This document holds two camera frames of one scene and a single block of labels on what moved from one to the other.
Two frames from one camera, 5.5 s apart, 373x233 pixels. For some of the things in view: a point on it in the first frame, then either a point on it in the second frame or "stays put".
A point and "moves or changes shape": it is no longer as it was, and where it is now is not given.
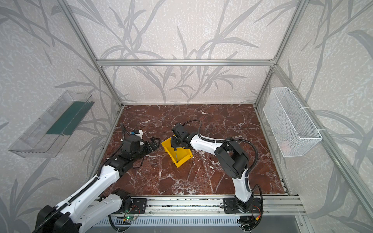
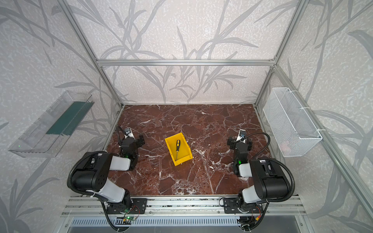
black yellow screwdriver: (175, 150) moves or changes shape
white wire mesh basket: (294, 133) stays put
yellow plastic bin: (181, 155) stays put
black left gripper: (148, 146) -> (131, 141)
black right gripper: (177, 141) -> (239, 144)
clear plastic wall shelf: (46, 136) stays put
